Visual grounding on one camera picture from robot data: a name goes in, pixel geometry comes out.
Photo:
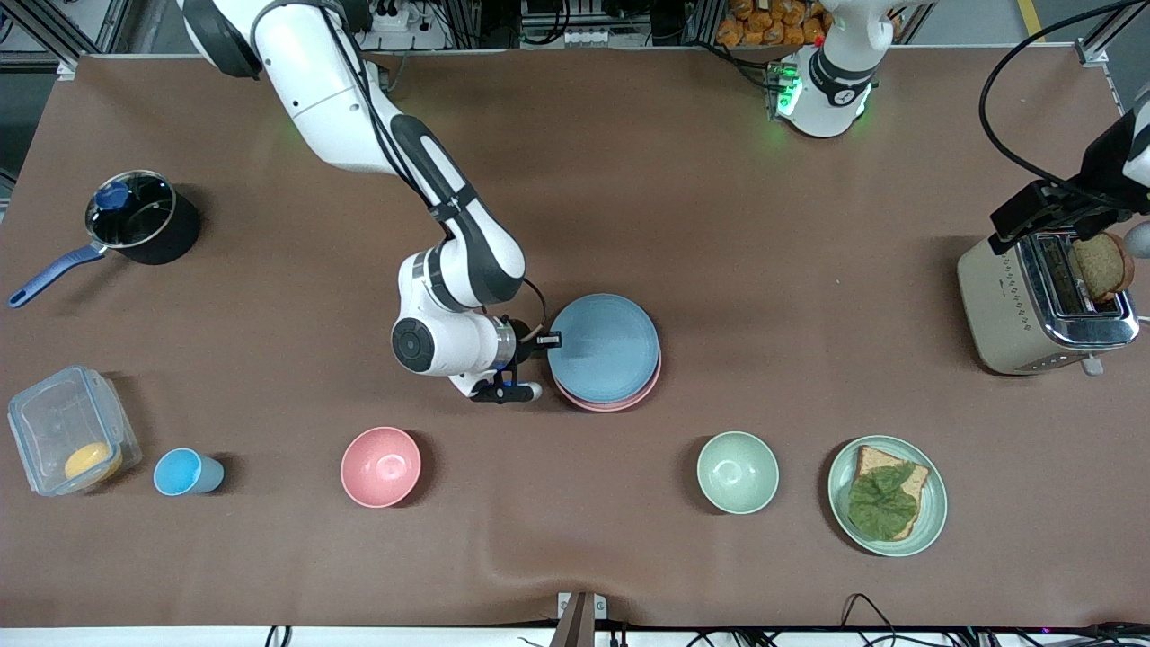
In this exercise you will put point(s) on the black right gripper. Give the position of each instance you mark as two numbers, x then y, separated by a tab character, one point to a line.
524	337

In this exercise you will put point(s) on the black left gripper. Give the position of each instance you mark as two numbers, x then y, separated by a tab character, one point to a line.
1101	161

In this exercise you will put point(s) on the blue plate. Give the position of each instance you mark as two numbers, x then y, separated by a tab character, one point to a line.
606	349

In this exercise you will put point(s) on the pink plate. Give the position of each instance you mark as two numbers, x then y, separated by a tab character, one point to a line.
611	407

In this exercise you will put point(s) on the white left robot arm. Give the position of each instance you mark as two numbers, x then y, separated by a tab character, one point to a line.
831	99

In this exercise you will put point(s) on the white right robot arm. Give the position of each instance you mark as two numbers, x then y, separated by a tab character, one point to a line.
341	99

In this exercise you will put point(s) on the beige and chrome toaster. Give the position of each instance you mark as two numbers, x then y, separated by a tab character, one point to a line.
993	323

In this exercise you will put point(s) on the round brown bread slice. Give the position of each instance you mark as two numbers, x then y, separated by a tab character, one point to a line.
1101	265

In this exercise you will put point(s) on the brown table cover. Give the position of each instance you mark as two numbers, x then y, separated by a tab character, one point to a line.
719	225

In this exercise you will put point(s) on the pink bowl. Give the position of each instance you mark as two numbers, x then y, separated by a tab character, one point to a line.
381	467

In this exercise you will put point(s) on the green bowl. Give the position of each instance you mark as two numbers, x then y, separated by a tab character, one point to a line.
738	473

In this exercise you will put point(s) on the grey metal table clamp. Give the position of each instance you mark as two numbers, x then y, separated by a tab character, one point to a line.
579	615

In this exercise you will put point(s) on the green plate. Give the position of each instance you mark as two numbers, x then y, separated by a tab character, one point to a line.
934	512

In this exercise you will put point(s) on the small white socket strip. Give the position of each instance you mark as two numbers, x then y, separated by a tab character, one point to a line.
588	38

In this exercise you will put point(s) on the green lettuce leaf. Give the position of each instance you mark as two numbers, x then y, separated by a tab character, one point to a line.
882	505

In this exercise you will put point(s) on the orange snack bag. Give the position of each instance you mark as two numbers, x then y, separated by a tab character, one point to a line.
764	22

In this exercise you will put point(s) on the white power strip with plugs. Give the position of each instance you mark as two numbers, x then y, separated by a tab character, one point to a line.
400	20

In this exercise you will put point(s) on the blue cup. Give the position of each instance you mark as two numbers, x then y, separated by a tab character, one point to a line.
184	473

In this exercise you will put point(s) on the glass lid with blue knob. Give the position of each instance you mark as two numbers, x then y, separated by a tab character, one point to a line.
148	216

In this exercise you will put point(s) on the yellow round food piece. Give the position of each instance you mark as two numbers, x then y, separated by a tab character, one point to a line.
92	462

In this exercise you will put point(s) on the clear plastic container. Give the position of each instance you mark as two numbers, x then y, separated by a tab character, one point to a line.
54	418

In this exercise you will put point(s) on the aluminium frame profile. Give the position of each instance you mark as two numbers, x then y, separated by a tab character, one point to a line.
76	27
1110	40

